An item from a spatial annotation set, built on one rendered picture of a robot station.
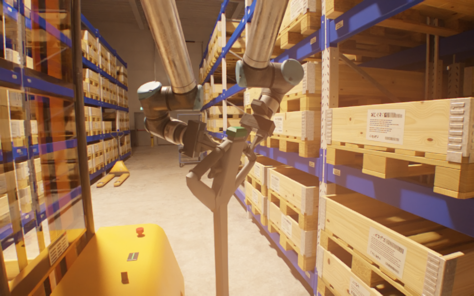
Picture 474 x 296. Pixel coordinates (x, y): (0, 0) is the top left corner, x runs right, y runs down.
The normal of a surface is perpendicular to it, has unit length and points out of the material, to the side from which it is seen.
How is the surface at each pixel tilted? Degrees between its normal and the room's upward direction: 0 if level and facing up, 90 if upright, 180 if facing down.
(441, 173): 90
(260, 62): 140
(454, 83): 90
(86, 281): 0
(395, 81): 90
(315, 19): 90
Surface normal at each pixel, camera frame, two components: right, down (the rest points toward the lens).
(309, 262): 0.24, 0.10
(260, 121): -0.32, -0.38
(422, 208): -0.97, 0.04
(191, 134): -0.49, 0.10
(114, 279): -0.01, -0.99
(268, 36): 0.18, 0.82
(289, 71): 0.31, -0.13
